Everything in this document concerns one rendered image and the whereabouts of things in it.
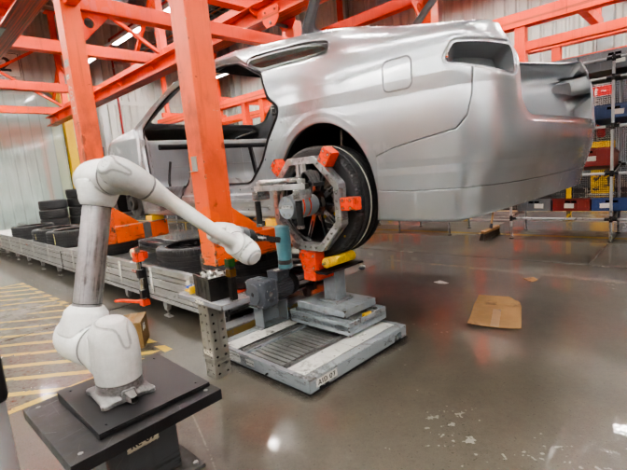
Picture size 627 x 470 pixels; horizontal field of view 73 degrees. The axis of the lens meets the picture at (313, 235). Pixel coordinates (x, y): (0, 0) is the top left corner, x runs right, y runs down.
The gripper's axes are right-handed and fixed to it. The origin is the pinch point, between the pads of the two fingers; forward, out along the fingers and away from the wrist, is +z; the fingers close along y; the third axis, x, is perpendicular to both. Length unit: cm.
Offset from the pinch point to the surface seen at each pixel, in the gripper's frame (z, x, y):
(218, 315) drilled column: -14.7, 42.1, 21.6
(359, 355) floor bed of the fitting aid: 35, 57, -35
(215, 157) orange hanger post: -6, -47, 49
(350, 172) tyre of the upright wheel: 28, -40, -25
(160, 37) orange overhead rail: 233, -375, 575
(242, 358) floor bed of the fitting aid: 3, 67, 21
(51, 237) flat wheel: 63, 10, 495
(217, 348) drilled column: -13, 59, 22
